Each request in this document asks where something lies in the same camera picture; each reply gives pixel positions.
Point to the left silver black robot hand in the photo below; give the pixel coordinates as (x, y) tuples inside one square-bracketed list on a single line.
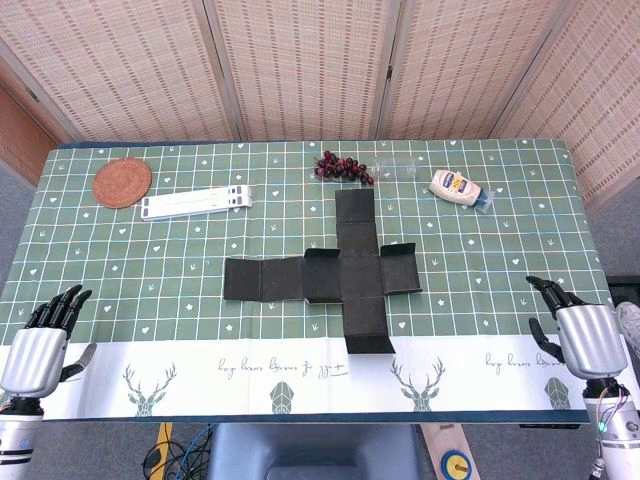
[(35, 360)]

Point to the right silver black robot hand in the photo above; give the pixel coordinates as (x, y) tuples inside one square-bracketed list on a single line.
[(592, 340)]

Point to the black foldable cardboard box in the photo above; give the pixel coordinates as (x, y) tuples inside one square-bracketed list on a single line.
[(360, 280)]

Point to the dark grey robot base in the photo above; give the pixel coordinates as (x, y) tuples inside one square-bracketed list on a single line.
[(310, 450)]

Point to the white sneaker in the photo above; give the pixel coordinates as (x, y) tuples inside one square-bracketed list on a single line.
[(629, 325)]

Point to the black bar under table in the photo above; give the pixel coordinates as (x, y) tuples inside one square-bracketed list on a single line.
[(550, 426)]

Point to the green checked deer tablecloth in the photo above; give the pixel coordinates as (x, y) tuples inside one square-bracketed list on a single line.
[(150, 260)]

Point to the wooden board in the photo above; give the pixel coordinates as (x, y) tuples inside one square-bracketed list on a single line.
[(442, 440)]

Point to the yellow and blue disc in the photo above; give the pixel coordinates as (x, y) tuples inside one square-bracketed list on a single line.
[(455, 465)]

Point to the round woven rattan coaster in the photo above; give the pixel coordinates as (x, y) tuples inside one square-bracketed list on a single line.
[(122, 182)]

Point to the mayonnaise squeeze bottle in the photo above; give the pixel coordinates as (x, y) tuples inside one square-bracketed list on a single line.
[(455, 187)]

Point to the white folding laptop stand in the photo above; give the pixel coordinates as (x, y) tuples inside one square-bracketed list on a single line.
[(195, 202)]

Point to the brown wooden door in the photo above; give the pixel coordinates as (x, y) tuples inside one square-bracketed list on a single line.
[(20, 135)]

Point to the woven bamboo screen panel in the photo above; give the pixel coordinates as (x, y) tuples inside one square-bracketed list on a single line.
[(305, 65), (125, 70), (470, 65), (600, 110)]

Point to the clear plastic cup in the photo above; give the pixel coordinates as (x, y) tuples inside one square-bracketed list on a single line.
[(397, 168)]

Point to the bunch of dark red grapes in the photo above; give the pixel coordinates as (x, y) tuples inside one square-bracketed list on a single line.
[(340, 167)]

